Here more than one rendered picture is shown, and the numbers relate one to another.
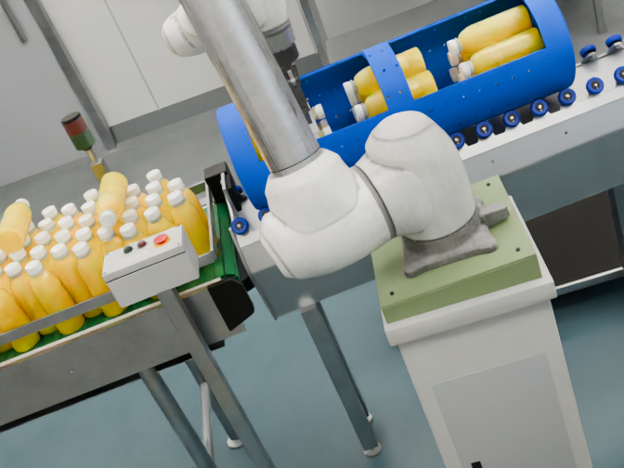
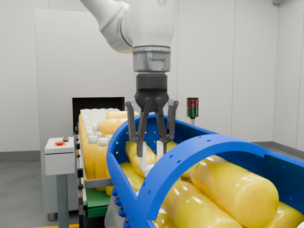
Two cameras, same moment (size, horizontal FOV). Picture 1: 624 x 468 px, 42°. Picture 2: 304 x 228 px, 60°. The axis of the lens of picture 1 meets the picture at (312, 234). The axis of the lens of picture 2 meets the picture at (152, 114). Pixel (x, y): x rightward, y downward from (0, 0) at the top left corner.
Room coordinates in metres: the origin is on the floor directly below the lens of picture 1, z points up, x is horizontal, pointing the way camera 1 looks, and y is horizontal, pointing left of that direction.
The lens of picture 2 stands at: (1.69, -0.70, 1.32)
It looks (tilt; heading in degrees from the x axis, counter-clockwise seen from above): 6 degrees down; 70
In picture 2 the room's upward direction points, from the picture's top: straight up
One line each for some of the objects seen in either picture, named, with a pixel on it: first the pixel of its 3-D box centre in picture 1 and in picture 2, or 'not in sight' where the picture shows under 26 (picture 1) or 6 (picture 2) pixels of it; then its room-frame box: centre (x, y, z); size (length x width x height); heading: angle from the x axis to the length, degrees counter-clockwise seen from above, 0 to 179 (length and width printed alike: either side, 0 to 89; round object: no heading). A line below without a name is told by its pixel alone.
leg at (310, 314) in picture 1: (342, 383); not in sight; (1.90, 0.09, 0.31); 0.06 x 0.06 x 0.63; 87
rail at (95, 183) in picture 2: (211, 217); (140, 178); (1.98, 0.23, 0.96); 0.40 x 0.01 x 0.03; 177
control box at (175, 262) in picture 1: (151, 265); (60, 154); (1.70, 0.38, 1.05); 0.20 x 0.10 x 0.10; 87
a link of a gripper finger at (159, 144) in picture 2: not in sight; (159, 155); (1.93, -0.11, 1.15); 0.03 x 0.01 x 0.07; 87
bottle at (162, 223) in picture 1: (169, 245); (103, 165); (1.86, 0.35, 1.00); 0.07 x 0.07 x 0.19
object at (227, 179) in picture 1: (234, 199); not in sight; (1.98, 0.15, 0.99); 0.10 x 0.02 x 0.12; 177
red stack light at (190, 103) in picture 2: (74, 124); (192, 103); (2.36, 0.52, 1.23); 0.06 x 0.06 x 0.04
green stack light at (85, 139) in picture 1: (82, 137); (192, 111); (2.36, 0.52, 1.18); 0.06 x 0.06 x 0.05
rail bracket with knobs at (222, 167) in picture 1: (221, 185); not in sight; (2.18, 0.19, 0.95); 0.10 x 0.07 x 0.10; 177
